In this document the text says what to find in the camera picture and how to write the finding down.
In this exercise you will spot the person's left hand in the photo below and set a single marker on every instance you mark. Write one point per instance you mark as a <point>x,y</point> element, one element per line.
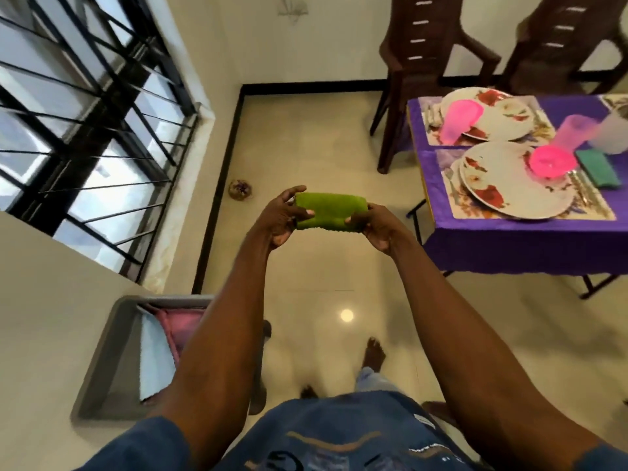
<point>277,218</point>

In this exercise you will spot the person's right hand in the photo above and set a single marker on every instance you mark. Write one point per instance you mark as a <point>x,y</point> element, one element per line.
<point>385,232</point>

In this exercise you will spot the person's right thumb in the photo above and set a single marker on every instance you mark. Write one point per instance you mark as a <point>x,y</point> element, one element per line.
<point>355,220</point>

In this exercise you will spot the person's left thumb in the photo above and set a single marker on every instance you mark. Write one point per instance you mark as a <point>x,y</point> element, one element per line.
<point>304,215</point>

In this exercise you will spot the green cloth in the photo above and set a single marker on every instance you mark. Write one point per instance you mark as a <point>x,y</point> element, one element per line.
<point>331,209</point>

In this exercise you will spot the person's left forearm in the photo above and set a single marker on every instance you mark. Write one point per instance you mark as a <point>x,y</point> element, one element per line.
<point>221,338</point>

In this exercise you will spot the person's right forearm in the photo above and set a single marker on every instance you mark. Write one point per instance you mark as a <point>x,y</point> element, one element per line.
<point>471,348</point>

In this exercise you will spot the small purple scrubber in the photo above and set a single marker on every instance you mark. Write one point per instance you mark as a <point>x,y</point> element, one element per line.
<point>240,189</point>

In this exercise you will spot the silver cutlery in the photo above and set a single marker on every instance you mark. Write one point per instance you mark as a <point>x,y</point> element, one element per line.
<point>583,187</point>
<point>452,187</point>

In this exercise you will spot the small white floral plate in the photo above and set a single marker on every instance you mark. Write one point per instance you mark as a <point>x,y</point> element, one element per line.
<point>455,174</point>
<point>471,94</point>

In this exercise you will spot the person's right foot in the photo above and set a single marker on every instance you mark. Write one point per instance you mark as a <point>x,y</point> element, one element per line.
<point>374,354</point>

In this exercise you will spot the person's foot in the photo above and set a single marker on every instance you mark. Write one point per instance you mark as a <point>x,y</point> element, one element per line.
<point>309,392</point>
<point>374,354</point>

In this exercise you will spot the pink plastic bowl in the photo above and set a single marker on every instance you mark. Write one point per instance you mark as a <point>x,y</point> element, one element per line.
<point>552,161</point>
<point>458,120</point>

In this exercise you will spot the large white floral plate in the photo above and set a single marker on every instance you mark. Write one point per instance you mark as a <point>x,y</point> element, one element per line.
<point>510,183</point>
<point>510,120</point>

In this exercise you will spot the light blue jeans leg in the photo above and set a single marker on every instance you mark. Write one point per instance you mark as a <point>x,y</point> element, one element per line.
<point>370,380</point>

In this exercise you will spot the purple tablecloth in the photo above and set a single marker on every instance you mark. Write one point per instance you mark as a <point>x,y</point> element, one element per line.
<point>515,245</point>

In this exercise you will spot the pink cloth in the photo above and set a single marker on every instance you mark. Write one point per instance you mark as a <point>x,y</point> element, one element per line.
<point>184,331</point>

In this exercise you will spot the person's left foot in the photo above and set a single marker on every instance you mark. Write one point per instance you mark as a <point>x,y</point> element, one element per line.
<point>309,392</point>

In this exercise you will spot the dark brown plastic chair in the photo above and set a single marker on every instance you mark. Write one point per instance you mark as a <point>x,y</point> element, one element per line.
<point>559,48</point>
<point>427,48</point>

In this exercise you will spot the white cloth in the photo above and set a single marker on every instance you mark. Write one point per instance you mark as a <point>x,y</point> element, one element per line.
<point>154,358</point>

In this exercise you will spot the floral placemat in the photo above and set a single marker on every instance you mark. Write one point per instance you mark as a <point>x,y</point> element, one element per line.
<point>596,210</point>
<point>615,100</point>
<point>543,127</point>

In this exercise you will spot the blue printed shirt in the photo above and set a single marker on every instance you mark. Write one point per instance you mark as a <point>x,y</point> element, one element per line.
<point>343,436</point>

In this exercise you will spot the black window grille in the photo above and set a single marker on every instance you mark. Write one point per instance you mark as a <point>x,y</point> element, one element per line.
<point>88,132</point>

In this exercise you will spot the gray plastic tray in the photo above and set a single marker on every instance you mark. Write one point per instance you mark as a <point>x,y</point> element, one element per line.
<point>117,358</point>

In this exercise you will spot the pink plastic cup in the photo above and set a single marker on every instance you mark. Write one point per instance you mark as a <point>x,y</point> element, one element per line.
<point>579,129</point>

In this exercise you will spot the teal folded cloth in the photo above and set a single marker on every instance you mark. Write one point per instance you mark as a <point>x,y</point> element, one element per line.
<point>598,167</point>

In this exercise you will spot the white plastic cup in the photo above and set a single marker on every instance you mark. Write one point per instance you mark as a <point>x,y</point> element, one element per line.
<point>612,134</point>

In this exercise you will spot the black folding table frame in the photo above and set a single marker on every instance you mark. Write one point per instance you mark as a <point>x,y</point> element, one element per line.
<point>596,285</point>

